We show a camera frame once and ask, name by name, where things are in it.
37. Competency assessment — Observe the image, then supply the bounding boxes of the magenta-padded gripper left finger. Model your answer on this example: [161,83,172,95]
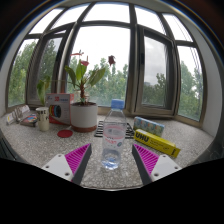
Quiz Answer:
[41,143,93,186]

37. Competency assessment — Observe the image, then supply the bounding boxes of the flat round red coaster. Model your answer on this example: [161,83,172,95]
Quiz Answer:
[57,129,74,139]

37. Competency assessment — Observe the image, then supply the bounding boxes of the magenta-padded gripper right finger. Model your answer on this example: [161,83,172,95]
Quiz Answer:
[131,143,183,186]

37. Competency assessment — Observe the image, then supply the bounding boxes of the white and red filament box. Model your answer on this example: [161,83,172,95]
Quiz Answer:
[45,92,75,126]

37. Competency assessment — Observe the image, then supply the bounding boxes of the dark-framed window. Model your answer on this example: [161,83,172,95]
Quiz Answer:
[6,1,208,129]

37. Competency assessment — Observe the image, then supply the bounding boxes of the white mug with black letters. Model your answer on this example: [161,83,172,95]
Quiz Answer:
[35,106,51,132]

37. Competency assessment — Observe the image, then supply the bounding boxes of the anthurium plant in white pot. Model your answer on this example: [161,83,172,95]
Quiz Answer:
[35,49,117,133]

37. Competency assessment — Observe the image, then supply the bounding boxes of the light blue patterned box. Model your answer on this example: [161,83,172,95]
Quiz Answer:
[133,116,166,138]

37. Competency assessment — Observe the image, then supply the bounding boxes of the yellow glue box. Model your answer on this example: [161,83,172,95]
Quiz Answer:
[133,128,181,159]

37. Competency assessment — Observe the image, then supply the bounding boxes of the clear plastic water bottle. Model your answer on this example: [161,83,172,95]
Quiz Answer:
[100,98,128,171]

